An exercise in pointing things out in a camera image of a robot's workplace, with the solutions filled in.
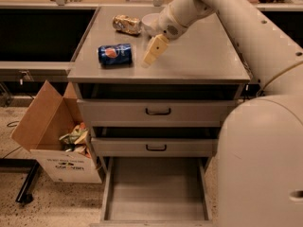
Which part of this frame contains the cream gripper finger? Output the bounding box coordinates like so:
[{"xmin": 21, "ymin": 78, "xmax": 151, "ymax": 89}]
[
  {"xmin": 149, "ymin": 19, "xmax": 159, "ymax": 36},
  {"xmin": 143, "ymin": 34, "xmax": 169, "ymax": 65}
]

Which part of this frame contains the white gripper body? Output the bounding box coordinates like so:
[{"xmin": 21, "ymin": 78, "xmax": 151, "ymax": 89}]
[{"xmin": 158, "ymin": 4, "xmax": 189, "ymax": 40}]

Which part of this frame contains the blue pepsi can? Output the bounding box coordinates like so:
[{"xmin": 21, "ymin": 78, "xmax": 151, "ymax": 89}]
[{"xmin": 98, "ymin": 44, "xmax": 133, "ymax": 65}]

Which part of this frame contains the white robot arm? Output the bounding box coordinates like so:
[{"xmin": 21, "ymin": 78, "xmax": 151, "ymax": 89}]
[{"xmin": 144, "ymin": 0, "xmax": 303, "ymax": 227}]

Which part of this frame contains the grey drawer cabinet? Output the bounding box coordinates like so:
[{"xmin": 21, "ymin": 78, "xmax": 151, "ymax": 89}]
[{"xmin": 66, "ymin": 6, "xmax": 251, "ymax": 172}]

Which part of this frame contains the grey top drawer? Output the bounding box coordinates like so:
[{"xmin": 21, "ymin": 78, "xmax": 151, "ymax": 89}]
[{"xmin": 78, "ymin": 99, "xmax": 237, "ymax": 127}]

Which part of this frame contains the grey drawer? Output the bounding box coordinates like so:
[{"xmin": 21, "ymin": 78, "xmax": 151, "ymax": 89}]
[
  {"xmin": 90, "ymin": 157, "xmax": 213, "ymax": 227},
  {"xmin": 78, "ymin": 99, "xmax": 237, "ymax": 127},
  {"xmin": 91, "ymin": 138, "xmax": 217, "ymax": 157}
]

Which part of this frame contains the grey middle drawer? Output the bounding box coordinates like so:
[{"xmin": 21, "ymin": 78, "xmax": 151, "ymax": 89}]
[{"xmin": 91, "ymin": 138, "xmax": 217, "ymax": 157}]

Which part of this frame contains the grey bottom drawer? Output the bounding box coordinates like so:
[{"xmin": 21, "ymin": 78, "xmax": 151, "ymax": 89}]
[{"xmin": 90, "ymin": 157, "xmax": 213, "ymax": 227}]

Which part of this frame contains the white ceramic bowl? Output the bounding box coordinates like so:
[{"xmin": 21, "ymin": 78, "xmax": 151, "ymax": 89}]
[{"xmin": 142, "ymin": 13, "xmax": 159, "ymax": 37}]

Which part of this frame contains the crumpled gold snack bag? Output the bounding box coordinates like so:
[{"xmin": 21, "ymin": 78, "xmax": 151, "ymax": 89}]
[{"xmin": 112, "ymin": 14, "xmax": 141, "ymax": 36}]

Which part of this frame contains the cardboard box with trash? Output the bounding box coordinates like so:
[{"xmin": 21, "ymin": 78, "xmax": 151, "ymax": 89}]
[{"xmin": 11, "ymin": 81, "xmax": 102, "ymax": 183}]

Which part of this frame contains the black table leg base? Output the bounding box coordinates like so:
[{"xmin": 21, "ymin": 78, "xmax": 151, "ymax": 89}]
[{"xmin": 0, "ymin": 158, "xmax": 41, "ymax": 205}]

